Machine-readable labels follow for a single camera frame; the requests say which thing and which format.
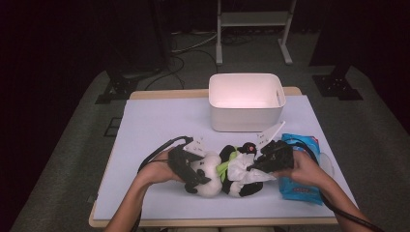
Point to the panda plush toy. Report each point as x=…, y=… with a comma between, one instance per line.
x=209, y=166

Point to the light wooden table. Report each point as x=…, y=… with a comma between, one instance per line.
x=167, y=94

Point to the white plastic bin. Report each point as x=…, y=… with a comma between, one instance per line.
x=245, y=119

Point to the black stand base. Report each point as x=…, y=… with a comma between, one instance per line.
x=336, y=87
x=117, y=88

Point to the white metal stand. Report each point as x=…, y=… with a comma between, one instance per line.
x=253, y=18

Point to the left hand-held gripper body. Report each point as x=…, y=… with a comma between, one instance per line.
x=179, y=162

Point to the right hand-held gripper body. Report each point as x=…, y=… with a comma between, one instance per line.
x=280, y=158

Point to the person's right hand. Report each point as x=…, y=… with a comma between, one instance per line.
x=306, y=169

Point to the person's left hand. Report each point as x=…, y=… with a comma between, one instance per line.
x=158, y=169

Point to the white wet wipe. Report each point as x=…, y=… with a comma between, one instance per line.
x=240, y=167

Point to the lavender table mat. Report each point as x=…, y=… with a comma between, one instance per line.
x=193, y=206

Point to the blue wet wipe packet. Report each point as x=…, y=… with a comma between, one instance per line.
x=299, y=193

